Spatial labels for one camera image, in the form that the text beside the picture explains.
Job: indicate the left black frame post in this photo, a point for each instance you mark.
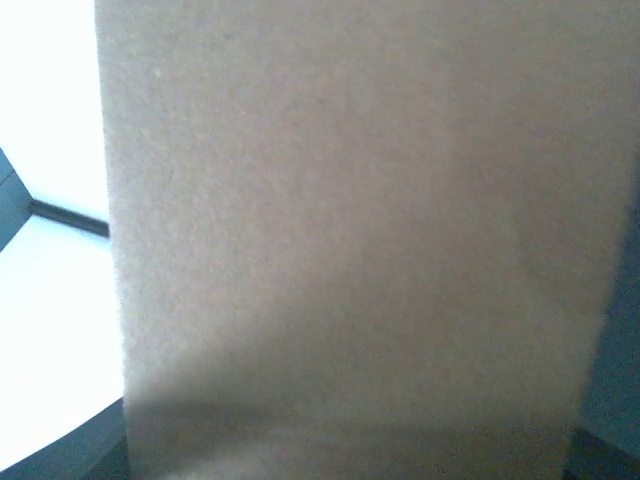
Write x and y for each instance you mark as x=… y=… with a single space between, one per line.
x=70 y=218

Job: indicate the cardboard box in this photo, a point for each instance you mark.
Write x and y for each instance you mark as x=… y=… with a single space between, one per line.
x=364 y=239

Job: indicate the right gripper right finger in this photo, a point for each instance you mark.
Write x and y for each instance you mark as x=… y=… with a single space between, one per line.
x=592 y=458

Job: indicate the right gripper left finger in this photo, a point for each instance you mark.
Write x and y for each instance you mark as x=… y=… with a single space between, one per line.
x=97 y=449

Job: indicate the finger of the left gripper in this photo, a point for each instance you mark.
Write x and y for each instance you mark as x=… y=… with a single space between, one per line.
x=15 y=202

